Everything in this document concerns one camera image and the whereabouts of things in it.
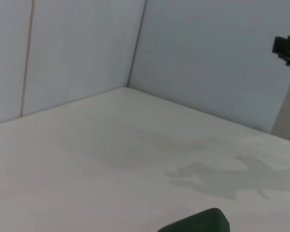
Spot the green glasses case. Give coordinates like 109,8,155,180
157,207,231,232

